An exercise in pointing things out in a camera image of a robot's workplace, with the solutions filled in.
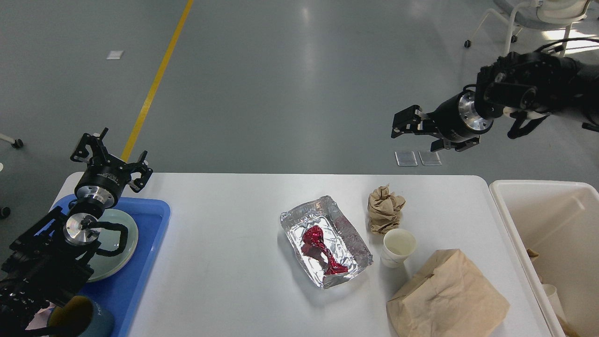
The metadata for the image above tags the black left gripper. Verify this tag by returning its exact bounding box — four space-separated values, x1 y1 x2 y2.
70 128 153 208

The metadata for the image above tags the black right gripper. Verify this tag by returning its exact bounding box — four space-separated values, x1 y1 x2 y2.
391 90 493 152

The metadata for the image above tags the brown paper ball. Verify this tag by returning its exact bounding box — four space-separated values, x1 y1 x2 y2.
367 185 406 235

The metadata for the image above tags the light green plate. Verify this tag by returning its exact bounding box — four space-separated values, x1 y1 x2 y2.
87 209 139 282

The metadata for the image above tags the dark teal mug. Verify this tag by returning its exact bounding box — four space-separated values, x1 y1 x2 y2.
47 295 114 337

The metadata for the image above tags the pink mug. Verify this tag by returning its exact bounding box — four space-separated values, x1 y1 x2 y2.
26 302 56 330

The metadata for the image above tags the white paper cup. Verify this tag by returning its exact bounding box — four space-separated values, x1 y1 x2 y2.
542 283 567 323
381 228 417 268

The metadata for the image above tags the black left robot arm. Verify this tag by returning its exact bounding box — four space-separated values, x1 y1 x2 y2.
0 128 153 337

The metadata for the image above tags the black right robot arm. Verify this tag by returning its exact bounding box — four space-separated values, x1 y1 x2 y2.
391 38 599 152

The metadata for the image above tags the grey floor plate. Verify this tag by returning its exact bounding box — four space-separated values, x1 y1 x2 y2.
418 151 442 166
395 151 418 167

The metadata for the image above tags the blue plastic tray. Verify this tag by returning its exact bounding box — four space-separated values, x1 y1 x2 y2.
79 197 170 337

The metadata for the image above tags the aluminium foil tray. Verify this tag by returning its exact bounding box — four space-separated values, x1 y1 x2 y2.
279 196 373 289

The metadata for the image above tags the red crumpled wrapper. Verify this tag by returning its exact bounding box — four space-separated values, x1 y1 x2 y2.
301 225 349 275

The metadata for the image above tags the white plastic bin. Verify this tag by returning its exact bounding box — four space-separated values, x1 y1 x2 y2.
489 180 599 337

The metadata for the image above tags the white office chair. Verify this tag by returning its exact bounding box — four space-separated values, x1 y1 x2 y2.
464 0 591 55

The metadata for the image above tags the flat brown paper bag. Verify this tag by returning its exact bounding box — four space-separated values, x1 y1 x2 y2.
387 249 511 337

